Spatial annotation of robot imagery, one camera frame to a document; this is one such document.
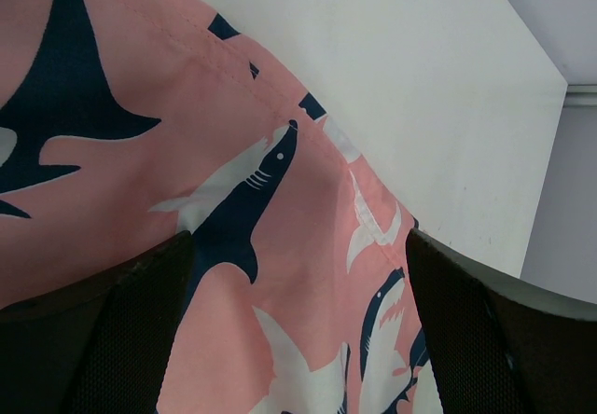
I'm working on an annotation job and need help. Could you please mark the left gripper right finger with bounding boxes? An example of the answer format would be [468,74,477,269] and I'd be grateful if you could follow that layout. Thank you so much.
[406,228,596,413]

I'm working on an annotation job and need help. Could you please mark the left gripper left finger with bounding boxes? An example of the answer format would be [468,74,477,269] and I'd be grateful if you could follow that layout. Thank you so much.
[1,232,193,413]

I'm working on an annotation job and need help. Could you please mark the pink star patterned shorts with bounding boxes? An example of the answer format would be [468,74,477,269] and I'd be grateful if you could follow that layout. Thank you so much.
[1,0,433,413]

